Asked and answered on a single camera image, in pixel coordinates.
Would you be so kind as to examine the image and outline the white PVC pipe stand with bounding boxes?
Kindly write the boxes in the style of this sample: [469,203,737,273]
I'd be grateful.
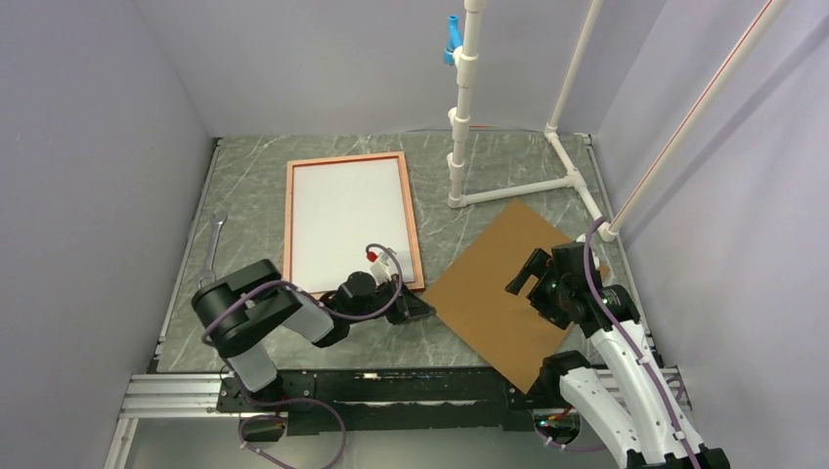
[446,0,789,242]

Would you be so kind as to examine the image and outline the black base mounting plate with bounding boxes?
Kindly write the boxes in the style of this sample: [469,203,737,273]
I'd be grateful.
[216,366,582,444]

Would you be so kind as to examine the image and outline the silver open-end wrench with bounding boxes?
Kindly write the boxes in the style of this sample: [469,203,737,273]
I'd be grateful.
[196,211,228,288]

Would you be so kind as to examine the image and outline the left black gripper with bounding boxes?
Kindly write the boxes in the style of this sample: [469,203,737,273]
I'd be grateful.
[349,274,435,325]

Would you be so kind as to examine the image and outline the orange wooden picture frame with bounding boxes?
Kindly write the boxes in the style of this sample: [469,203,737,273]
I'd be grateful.
[282,150,427,296]

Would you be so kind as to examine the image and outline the blue pipe fitting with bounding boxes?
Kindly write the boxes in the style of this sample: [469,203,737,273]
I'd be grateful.
[443,15,463,66]

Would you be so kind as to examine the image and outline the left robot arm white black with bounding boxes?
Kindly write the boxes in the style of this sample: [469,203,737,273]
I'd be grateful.
[191,259,436,410]

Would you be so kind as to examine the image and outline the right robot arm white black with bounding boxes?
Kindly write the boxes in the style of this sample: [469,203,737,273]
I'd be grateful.
[505,242,730,468]

